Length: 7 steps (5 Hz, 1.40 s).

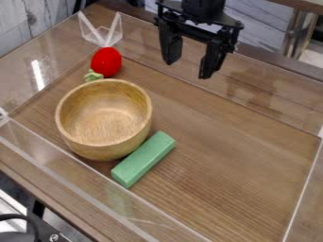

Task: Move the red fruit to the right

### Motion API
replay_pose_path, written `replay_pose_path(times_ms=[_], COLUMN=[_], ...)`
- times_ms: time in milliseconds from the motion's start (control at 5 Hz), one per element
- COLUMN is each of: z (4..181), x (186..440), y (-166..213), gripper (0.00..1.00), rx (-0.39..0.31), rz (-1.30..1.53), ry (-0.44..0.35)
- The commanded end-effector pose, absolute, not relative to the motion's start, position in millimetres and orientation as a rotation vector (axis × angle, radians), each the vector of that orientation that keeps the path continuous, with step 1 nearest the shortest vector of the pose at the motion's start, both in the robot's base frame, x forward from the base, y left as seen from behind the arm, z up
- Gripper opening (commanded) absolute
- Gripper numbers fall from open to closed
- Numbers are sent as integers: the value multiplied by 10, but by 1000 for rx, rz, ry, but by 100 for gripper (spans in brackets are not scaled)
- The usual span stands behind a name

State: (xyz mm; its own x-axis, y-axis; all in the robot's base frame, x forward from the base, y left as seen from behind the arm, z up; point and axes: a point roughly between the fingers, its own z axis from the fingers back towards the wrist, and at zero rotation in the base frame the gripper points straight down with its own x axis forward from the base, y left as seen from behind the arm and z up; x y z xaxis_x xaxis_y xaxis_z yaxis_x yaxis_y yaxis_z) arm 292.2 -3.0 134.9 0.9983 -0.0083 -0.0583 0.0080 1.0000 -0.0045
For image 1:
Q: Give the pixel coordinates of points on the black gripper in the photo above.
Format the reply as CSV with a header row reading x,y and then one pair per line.
x,y
200,20

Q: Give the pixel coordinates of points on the red plush strawberry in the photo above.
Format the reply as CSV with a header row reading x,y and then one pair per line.
x,y
106,64

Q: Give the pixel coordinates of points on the wooden bowl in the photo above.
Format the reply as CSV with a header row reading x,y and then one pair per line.
x,y
103,119

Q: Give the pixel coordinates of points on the green rectangular block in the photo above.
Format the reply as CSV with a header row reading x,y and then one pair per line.
x,y
140,161

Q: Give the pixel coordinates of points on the clear acrylic corner bracket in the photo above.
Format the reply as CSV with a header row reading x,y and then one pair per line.
x,y
102,36

